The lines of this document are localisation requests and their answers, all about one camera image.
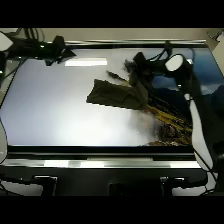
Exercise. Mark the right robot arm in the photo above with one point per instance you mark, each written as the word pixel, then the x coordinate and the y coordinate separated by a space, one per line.
pixel 200 126

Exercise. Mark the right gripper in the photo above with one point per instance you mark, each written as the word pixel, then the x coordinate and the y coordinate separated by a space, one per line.
pixel 142 65

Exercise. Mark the olive green T-shirt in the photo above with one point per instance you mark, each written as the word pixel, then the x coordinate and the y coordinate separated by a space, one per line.
pixel 116 95

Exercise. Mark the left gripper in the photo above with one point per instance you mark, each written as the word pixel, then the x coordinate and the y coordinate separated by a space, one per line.
pixel 58 51

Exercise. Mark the silver frame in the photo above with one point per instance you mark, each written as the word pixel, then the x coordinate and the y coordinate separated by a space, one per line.
pixel 100 163

